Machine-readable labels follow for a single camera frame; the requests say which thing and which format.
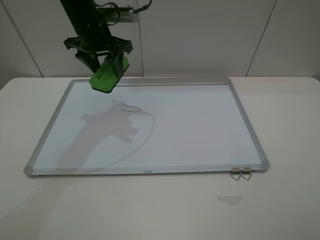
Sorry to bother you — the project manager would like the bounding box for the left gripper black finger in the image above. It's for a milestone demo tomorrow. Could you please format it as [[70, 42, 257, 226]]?
[[104, 51, 125, 79], [75, 51, 101, 74]]

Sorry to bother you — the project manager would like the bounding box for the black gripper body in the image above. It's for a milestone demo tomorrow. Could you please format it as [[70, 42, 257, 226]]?
[[63, 24, 133, 54]]

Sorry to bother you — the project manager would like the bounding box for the green whiteboard eraser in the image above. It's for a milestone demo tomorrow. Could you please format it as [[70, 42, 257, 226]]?
[[88, 60, 122, 94]]

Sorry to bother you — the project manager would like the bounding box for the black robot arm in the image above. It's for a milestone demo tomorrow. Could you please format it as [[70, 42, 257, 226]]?
[[60, 0, 133, 79]]

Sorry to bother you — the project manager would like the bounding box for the silver whiteboard pen tray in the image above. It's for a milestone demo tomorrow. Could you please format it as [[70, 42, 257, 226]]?
[[74, 76, 232, 87]]

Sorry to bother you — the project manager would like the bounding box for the white aluminium-framed whiteboard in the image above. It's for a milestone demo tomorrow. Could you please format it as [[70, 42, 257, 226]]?
[[23, 79, 270, 178]]

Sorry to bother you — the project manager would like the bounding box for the left metal hanging clip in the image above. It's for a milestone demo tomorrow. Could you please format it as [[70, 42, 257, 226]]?
[[230, 167, 242, 181]]

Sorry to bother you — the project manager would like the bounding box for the metal hanging clip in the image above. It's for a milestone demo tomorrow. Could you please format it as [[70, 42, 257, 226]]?
[[230, 167, 242, 181], [240, 167, 252, 181]]

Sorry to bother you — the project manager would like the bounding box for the right metal hanging clip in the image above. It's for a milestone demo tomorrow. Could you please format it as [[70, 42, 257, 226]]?
[[240, 167, 252, 181]]

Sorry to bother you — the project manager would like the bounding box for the clear tape piece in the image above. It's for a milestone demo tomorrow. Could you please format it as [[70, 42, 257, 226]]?
[[217, 195, 242, 206]]

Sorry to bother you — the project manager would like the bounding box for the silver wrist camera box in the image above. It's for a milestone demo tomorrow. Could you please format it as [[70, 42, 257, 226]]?
[[97, 7, 139, 25]]

